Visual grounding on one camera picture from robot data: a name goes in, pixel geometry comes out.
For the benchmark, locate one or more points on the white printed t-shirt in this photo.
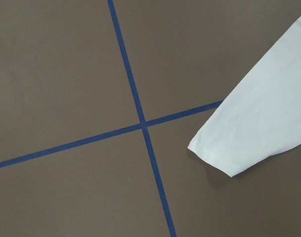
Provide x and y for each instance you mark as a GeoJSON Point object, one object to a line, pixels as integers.
{"type": "Point", "coordinates": [261, 117]}

